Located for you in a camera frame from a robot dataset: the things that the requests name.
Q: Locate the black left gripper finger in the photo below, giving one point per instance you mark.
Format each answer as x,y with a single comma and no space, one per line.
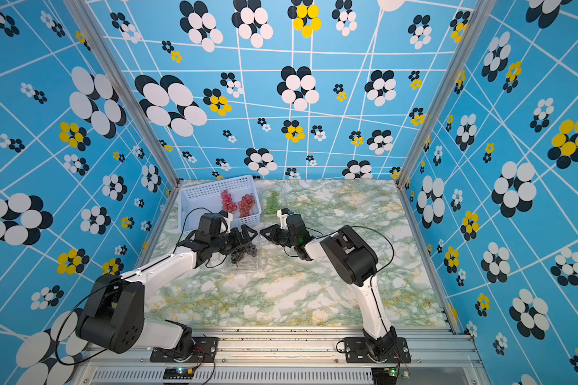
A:
246,233
248,249

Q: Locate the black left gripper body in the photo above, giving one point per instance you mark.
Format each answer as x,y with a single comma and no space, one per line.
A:
227,242

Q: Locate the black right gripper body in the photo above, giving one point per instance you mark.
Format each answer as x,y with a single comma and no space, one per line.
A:
285,238

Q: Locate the red grape bunch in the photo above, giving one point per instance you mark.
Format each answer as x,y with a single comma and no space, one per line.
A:
228,204
246,205

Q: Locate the green grape bunch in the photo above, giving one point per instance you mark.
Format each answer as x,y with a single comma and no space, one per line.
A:
272,203

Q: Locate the clear plastic clamshell container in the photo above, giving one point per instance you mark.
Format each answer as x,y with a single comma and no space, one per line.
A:
263,193

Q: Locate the black grape bunch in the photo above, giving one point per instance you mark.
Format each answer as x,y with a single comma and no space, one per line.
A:
236,259

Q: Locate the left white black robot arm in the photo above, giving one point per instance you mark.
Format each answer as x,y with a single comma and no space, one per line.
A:
113,317

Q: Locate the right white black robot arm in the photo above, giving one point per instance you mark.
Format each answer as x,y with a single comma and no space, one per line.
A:
355,262

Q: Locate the light blue perforated plastic basket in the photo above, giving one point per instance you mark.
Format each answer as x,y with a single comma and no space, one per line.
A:
195,200

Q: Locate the left green circuit board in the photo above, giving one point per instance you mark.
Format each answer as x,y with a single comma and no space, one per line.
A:
178,375

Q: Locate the green circuit board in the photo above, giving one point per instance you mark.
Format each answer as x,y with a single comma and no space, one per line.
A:
385,376
178,375

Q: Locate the right green circuit board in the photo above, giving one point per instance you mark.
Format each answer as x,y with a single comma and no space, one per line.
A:
385,376

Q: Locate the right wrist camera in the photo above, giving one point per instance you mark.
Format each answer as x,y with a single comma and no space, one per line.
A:
292,223

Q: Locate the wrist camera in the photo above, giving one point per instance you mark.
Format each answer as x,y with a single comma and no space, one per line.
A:
215,224
292,223

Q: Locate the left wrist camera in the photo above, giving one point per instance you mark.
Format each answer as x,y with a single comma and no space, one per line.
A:
215,224

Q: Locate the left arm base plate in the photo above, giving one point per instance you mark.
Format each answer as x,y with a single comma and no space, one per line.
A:
195,350

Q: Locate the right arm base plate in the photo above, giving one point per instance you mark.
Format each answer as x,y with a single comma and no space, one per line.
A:
367,351

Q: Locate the aluminium front rail frame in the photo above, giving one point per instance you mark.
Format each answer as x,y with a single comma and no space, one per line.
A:
304,355

